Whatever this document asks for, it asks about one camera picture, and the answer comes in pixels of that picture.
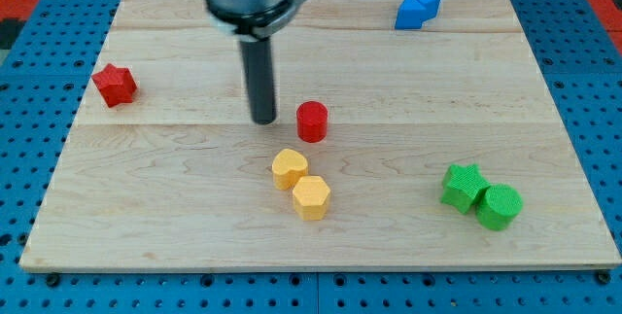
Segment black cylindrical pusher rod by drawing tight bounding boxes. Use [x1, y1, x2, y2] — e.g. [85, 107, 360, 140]
[239, 38, 277, 125]

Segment red cylinder block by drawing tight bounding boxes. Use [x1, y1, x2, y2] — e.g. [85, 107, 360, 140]
[296, 101, 328, 143]

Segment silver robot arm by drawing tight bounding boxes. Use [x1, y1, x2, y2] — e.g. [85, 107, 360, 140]
[205, 0, 307, 124]

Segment wooden board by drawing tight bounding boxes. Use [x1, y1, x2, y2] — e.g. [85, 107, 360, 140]
[20, 0, 621, 273]

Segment yellow heart block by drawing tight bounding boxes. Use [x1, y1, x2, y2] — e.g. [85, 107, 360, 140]
[271, 149, 309, 190]

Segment red star block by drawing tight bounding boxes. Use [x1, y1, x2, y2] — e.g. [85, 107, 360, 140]
[91, 63, 137, 108]

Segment yellow hexagon block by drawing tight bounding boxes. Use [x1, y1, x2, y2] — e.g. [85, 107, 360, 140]
[293, 176, 331, 221]

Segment blue moon-shaped block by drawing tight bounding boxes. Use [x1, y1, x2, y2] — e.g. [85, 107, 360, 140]
[394, 0, 441, 30]

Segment green star block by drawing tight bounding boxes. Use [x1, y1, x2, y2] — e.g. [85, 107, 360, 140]
[440, 164, 491, 214]

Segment green cylinder block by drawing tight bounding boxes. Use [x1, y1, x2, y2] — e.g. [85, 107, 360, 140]
[476, 184, 524, 231]

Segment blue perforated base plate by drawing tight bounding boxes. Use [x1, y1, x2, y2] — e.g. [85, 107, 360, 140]
[1, 0, 621, 313]

